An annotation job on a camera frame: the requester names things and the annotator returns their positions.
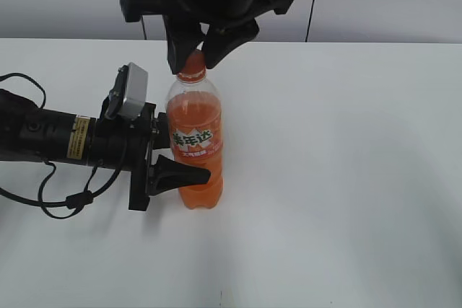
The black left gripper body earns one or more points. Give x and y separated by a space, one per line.
122 145

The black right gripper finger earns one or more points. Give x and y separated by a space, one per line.
219 43
183 37

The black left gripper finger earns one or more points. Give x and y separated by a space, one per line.
161 135
167 174

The orange bottle cap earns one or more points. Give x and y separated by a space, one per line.
194 69

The orange Mirinda soda bottle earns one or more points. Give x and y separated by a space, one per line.
194 114

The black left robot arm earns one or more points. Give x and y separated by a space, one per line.
30 133

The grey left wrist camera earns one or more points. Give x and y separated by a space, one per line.
128 95

